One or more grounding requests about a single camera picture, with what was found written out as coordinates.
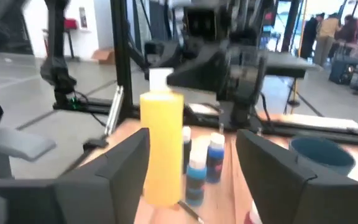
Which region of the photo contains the grey chair armrest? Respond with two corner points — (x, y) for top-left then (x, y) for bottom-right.
(0, 127), (57, 180)

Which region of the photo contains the dark teal brush cup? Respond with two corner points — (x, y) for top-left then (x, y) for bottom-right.
(288, 135), (357, 177)

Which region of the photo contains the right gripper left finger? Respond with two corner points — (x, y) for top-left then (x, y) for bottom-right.
(0, 127), (151, 224)

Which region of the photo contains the red box on stand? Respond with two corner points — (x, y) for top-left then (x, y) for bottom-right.
(63, 17), (79, 60)

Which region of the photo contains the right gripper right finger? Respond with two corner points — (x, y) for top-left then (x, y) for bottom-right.
(235, 129), (358, 224)

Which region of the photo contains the black paintbrush silver ferrule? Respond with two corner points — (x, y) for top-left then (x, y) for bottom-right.
(177, 200), (205, 224)

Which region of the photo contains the black table clamp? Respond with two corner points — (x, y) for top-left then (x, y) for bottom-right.
(82, 138), (108, 153)

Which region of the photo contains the small light blue paint bottle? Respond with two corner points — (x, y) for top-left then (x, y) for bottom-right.
(185, 152), (208, 207)

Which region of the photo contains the black aluminium rig frame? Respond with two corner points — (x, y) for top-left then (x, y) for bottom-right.
(53, 0), (358, 147)

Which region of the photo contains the cardboard box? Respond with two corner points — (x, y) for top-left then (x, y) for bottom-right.
(91, 47), (116, 65)

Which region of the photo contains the large yellow paint bottle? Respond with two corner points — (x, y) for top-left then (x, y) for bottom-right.
(140, 67), (185, 206)

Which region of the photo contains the silver aluminium bracket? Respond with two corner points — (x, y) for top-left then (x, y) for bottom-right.
(104, 85), (124, 137)

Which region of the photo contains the person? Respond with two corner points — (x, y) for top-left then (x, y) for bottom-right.
(314, 12), (343, 68)
(336, 14), (358, 44)
(300, 12), (326, 60)

